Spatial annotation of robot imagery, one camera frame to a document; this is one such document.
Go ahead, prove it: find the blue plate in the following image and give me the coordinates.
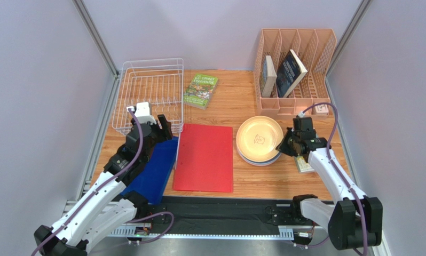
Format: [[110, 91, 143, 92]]
[[238, 151, 281, 166]]

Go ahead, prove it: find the yellow plate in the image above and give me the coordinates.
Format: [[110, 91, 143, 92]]
[[236, 116, 283, 163]]

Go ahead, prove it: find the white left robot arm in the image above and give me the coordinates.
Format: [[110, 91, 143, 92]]
[[32, 113, 173, 255]]

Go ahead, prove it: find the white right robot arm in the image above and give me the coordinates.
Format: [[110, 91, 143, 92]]
[[277, 117, 383, 250]]

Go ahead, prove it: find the penguin classics garden book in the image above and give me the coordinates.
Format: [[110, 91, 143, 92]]
[[294, 156, 315, 174]]

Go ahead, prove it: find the small pink white box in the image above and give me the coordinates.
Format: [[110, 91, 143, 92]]
[[312, 104, 329, 115]]

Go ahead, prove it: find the blue folder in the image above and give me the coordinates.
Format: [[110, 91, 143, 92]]
[[121, 137, 178, 204]]

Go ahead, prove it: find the red folder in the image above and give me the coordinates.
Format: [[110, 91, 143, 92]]
[[173, 123, 233, 193]]

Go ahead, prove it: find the green treehouse book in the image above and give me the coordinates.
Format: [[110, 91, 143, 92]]
[[183, 74, 218, 110]]

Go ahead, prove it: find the dark blue leaning book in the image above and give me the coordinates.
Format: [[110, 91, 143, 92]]
[[276, 49, 308, 98]]

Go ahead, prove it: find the light blue standing book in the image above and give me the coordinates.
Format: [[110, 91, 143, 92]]
[[260, 55, 277, 98]]

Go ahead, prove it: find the black base mat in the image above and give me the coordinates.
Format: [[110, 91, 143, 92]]
[[137, 196, 313, 235]]

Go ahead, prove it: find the pink file organizer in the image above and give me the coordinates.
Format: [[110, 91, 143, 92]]
[[253, 28, 337, 120]]

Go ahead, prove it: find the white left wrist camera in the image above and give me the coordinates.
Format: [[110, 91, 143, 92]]
[[127, 102, 157, 125]]

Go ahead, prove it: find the white wire dish rack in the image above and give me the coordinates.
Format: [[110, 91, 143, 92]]
[[111, 58, 184, 135]]

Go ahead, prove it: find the aluminium rail frame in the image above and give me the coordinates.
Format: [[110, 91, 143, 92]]
[[49, 71, 391, 256]]

